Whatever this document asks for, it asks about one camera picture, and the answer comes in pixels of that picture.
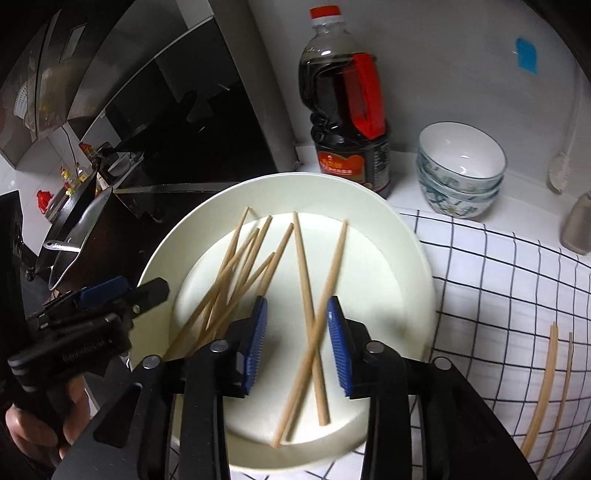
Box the dark soy sauce bottle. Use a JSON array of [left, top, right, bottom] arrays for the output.
[[298, 6, 393, 200]]

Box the blue patterned ceramic bowl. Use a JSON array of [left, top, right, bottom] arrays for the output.
[[418, 161, 505, 200], [418, 121, 508, 183], [422, 180, 502, 220]]

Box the black range hood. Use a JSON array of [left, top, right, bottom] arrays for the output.
[[0, 0, 296, 176]]

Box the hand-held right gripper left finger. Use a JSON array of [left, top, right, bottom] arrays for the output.
[[51, 295, 269, 480]]

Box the white black checked cloth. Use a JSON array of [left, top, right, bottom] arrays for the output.
[[168, 209, 591, 480]]

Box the single pale wood chopstick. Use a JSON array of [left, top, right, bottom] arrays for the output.
[[519, 323, 560, 457], [536, 331, 574, 462]]

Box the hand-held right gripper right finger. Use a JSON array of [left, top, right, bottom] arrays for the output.
[[326, 296, 539, 480]]

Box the black stovetop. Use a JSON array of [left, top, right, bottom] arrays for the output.
[[78, 182, 241, 296]]

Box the large white bowl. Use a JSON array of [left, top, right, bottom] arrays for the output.
[[134, 172, 438, 476]]

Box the bunch of wooden chopsticks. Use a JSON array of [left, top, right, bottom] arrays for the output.
[[164, 205, 349, 449]]

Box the white long-handled brush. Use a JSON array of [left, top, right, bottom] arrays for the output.
[[547, 78, 586, 193]]

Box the row of condiment bottles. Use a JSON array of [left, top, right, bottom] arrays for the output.
[[59, 143, 116, 195]]

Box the person's left hand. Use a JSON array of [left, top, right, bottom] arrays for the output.
[[4, 378, 88, 468]]

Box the blue wall sticker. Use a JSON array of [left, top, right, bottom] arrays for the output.
[[515, 38, 540, 75]]

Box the dark wok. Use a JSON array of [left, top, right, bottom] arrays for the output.
[[34, 185, 116, 291]]

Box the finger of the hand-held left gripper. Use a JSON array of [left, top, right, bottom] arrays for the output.
[[44, 276, 132, 319], [99, 277, 171, 330]]

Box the metal spatula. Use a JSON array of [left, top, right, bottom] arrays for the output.
[[560, 191, 591, 257]]

